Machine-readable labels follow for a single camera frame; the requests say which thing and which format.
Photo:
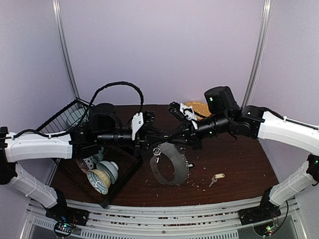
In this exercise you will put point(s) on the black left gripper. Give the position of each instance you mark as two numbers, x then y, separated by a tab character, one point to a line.
142	142

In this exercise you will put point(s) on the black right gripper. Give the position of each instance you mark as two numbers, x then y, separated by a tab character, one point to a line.
190	133

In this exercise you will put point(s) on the silver key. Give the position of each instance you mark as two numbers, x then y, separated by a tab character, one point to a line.
157	153

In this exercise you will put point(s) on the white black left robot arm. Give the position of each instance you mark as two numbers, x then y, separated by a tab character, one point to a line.
31	144

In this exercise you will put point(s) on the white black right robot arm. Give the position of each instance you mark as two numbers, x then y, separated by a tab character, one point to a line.
257	123

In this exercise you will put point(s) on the yellow polka dot dish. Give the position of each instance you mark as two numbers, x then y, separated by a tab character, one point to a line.
199	107

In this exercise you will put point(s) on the light green celadon bowl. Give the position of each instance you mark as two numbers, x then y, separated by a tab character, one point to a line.
110	168

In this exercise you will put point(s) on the key with yellow tag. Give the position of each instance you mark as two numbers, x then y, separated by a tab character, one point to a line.
215	178

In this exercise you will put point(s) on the yellow patterned bowl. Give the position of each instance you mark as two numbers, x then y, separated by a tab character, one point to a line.
99	180

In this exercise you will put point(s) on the small patterned cup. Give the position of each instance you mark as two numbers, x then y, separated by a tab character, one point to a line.
86	164

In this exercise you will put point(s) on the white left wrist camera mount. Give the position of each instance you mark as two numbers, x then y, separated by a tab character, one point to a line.
136	123

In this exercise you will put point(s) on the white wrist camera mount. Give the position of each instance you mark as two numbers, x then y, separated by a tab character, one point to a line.
136	123
189	113

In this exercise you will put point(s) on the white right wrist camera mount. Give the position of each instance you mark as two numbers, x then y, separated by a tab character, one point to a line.
189	113

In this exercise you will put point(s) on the aluminium front rail frame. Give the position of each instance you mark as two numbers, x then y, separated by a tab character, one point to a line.
210	221

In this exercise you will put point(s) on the black wire dish rack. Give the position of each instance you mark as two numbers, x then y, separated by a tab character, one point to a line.
100	134

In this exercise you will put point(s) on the aluminium corner post right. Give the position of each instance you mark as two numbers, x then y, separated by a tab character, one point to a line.
261	46

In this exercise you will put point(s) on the aluminium corner post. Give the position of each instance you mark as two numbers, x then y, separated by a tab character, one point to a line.
65	54
261	46

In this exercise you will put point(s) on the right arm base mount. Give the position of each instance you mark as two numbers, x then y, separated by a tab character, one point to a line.
264	221

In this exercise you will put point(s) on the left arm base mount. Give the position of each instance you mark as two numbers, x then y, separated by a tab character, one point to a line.
66	225

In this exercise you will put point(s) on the aluminium corner post left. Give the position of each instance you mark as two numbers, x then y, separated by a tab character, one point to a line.
65	54

